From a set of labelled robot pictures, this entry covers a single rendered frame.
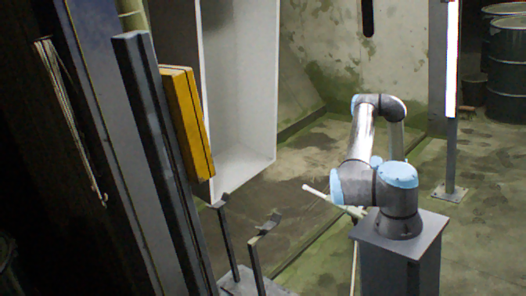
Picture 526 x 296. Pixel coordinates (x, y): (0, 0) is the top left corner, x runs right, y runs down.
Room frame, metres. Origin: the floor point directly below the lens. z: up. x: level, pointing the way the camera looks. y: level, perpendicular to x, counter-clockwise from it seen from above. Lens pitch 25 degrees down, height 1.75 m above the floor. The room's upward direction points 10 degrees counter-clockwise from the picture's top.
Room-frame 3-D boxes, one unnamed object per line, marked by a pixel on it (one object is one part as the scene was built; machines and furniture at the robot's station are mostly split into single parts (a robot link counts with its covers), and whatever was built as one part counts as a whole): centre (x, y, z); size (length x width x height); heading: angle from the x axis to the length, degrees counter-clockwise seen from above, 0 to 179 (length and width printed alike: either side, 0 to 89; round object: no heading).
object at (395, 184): (1.38, -0.49, 0.83); 0.17 x 0.15 x 0.18; 68
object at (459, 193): (2.42, -1.24, 0.01); 0.20 x 0.20 x 0.01; 43
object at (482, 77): (3.88, -2.23, 0.14); 0.31 x 0.29 x 0.28; 133
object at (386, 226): (1.37, -0.49, 0.69); 0.19 x 0.19 x 0.10
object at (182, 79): (0.88, 0.18, 1.42); 0.12 x 0.06 x 0.26; 43
